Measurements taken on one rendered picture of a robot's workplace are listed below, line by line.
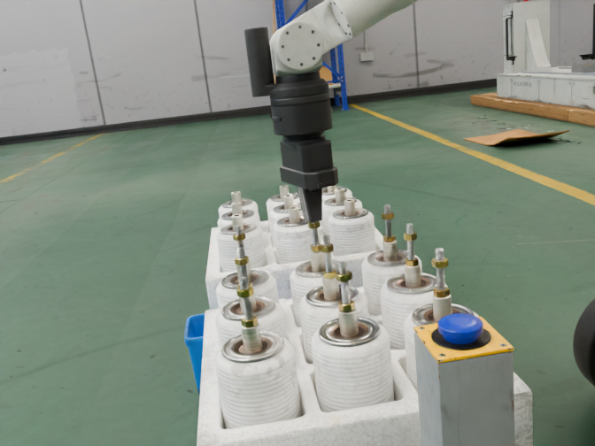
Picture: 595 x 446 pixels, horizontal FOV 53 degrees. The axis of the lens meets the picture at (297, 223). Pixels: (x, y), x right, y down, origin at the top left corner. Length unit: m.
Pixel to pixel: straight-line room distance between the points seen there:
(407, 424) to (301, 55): 0.49
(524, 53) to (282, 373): 4.70
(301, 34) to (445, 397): 0.51
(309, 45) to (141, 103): 6.27
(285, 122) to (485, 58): 6.67
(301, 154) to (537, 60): 4.34
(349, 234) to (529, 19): 4.17
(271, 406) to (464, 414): 0.24
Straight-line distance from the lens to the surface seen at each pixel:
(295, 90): 0.86
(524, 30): 5.25
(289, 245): 1.22
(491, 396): 0.58
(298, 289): 0.94
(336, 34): 0.94
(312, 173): 0.86
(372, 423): 0.72
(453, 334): 0.56
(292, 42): 0.84
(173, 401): 1.17
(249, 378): 0.70
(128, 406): 1.19
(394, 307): 0.85
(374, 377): 0.73
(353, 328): 0.73
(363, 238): 1.24
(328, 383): 0.74
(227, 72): 6.97
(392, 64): 7.16
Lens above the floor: 0.58
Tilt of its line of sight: 15 degrees down
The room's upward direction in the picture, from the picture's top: 7 degrees counter-clockwise
